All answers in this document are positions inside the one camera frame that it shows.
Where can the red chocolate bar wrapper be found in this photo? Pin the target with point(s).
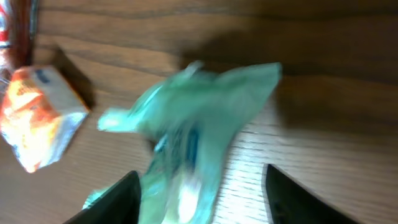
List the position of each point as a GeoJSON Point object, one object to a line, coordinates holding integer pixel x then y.
{"type": "Point", "coordinates": [18, 29]}

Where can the teal snack wrapper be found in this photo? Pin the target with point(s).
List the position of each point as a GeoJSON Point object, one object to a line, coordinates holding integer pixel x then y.
{"type": "Point", "coordinates": [192, 117]}

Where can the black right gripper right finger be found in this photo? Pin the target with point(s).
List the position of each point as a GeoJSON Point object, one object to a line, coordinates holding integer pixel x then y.
{"type": "Point", "coordinates": [290, 203]}

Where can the orange small snack packet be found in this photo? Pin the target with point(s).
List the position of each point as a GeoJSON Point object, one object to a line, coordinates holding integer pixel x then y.
{"type": "Point", "coordinates": [40, 113]}

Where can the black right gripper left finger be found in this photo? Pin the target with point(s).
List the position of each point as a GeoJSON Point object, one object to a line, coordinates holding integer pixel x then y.
{"type": "Point", "coordinates": [118, 205]}

